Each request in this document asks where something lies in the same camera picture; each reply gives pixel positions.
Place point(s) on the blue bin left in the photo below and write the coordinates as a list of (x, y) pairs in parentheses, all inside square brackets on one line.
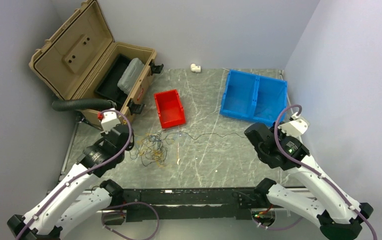
[(240, 95)]

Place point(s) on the blue bin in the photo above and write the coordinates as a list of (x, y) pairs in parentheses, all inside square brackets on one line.
[(240, 95), (271, 100)]

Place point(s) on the red plastic bin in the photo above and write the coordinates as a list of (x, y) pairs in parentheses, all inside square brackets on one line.
[(169, 109)]

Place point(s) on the blue bin right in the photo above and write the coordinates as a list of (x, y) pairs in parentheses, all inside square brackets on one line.
[(271, 100)]

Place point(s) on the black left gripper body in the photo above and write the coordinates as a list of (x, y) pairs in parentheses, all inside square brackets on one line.
[(120, 158)]

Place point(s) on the black toolbox tray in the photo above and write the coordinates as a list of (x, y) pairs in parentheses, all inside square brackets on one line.
[(107, 88)]

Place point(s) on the white pipe elbow fitting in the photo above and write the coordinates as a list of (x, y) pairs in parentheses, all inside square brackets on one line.
[(195, 68)]

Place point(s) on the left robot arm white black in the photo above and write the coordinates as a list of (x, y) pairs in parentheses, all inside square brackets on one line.
[(66, 206)]

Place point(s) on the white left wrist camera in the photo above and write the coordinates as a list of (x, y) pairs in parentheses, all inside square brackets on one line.
[(108, 119)]

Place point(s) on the tan hard toolbox case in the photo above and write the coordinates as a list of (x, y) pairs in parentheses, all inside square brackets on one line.
[(76, 57)]

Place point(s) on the grey plastic organizer box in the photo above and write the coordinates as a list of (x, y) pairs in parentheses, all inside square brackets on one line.
[(130, 75)]

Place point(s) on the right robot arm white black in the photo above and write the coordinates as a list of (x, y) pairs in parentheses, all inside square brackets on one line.
[(335, 213)]

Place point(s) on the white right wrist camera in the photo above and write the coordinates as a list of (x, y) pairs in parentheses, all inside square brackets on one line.
[(295, 127)]

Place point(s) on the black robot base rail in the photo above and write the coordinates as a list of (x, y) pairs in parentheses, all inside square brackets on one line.
[(136, 205)]

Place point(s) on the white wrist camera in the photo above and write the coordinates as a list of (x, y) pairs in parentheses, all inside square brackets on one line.
[(295, 127), (108, 119)]

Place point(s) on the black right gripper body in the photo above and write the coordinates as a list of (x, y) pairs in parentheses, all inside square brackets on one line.
[(281, 134)]

